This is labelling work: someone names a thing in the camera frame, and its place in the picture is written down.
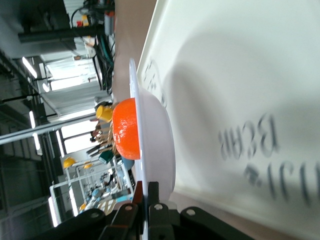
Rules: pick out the cream tray with bear print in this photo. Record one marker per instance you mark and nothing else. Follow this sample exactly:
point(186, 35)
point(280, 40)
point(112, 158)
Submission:
point(237, 75)

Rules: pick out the yellow mug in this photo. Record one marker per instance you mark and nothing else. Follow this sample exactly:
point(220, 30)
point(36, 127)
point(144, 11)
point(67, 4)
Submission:
point(103, 113)

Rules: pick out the yellow hard hat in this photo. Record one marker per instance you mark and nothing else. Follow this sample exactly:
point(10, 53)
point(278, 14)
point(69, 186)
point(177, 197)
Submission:
point(68, 162)
point(88, 165)

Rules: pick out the grey steel pole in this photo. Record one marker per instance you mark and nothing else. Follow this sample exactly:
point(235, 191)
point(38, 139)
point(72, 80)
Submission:
point(37, 130)

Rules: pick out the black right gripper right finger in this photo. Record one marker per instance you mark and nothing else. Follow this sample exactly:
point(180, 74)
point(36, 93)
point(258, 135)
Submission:
point(160, 225)

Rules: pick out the orange fruit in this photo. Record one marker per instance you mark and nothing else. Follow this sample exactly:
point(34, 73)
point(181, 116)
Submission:
point(125, 130)

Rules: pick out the white round plate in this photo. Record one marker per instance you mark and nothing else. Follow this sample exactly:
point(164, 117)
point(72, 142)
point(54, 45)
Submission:
point(155, 140)

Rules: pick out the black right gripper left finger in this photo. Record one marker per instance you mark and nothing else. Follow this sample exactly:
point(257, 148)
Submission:
point(125, 225)

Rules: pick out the wooden peg drying rack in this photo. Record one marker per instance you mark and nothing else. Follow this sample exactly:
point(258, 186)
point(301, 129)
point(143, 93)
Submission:
point(106, 140)

